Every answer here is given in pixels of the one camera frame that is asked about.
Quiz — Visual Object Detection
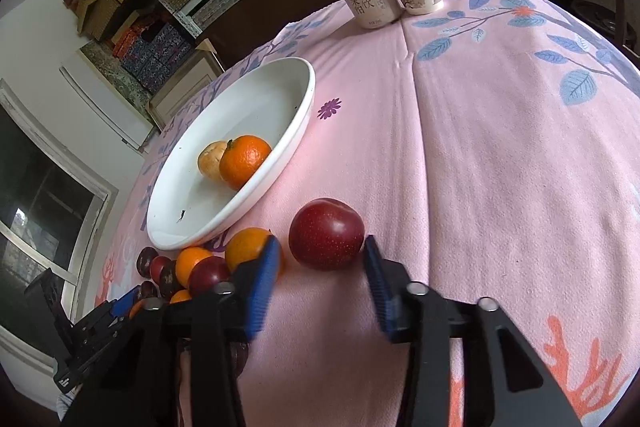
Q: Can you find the small red plum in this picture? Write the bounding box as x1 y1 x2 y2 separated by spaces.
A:
150 256 173 285

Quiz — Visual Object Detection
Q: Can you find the large mandarin orange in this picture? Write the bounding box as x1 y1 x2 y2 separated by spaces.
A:
218 135 273 191

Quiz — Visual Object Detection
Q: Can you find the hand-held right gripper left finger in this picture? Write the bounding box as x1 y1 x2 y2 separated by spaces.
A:
75 234 283 427

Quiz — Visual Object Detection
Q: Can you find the large smooth orange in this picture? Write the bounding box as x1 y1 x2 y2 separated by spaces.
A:
225 228 283 280

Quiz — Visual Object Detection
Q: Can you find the tan round fruit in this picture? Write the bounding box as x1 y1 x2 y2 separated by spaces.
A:
197 141 228 182

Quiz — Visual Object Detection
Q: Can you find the large red plum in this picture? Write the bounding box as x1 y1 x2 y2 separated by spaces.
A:
288 198 366 271

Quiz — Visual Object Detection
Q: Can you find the stack of blue patterned boxes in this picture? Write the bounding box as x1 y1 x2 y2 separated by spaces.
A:
112 24 193 95

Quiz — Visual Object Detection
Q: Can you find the wooden picture frame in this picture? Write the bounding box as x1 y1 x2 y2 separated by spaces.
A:
149 52 226 130

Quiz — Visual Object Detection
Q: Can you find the green marbled board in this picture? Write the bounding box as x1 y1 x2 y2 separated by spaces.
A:
80 42 151 128

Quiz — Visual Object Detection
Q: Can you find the white framed window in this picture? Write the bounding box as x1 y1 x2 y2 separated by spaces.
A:
0 79 118 373

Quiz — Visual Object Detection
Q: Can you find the dark red plum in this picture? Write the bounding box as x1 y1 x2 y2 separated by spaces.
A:
188 257 232 298

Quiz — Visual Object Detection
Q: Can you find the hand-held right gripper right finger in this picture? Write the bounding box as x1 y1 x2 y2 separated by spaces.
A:
362 234 583 427

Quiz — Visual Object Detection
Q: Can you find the white oval plate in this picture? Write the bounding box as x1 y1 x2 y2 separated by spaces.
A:
145 57 317 251

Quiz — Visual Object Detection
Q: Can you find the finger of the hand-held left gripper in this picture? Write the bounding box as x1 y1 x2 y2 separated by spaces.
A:
89 287 144 324
74 314 135 349

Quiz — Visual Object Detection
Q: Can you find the pink printed tablecloth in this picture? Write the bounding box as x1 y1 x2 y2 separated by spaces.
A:
95 0 640 427

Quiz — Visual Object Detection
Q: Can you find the white board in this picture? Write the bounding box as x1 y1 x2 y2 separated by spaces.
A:
60 66 156 152

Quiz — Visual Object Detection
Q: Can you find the person's left forearm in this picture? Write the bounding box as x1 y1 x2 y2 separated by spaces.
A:
56 394 77 423

